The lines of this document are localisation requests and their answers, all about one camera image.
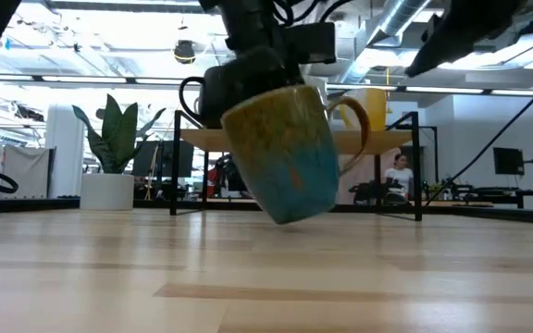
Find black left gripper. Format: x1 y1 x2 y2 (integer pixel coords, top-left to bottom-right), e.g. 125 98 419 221
226 43 305 102

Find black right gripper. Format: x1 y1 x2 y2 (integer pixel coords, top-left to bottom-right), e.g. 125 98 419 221
404 0 527 79

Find yellow and white mug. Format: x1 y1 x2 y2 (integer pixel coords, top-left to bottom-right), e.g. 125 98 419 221
340 87 389 132

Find olive teal glazed mug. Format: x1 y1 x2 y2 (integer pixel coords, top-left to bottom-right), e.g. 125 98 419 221
220 84 372 226

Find black mug green interior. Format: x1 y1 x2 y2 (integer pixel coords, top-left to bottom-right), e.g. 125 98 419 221
178 64 249 130

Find black round ceiling fixture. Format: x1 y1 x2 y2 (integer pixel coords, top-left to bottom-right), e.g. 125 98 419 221
173 39 198 66

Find dark monitor screens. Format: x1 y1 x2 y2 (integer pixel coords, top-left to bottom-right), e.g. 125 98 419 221
131 140 195 179

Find black computer monitor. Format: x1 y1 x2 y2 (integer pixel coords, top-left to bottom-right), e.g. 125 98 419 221
492 146 526 177

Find person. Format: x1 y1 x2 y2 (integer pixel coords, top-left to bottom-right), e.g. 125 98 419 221
382 153 415 205

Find black workstation table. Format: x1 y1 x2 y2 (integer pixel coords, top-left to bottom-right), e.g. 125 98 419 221
422 183 533 210

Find green snake plant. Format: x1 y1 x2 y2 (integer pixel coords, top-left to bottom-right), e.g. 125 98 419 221
71 93 167 176

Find white round plant pot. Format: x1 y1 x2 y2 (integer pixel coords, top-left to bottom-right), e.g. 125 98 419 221
79 172 136 212

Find grey partition panel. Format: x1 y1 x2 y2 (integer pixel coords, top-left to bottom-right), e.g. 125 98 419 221
2 144 57 200

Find silver ceiling duct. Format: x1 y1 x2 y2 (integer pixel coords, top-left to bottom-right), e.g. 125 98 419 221
339 0 435 85

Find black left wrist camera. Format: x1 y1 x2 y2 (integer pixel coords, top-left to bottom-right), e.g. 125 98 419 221
288 21 338 66

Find black aluminium table frame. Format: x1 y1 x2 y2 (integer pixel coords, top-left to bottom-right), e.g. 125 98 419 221
0 197 533 227

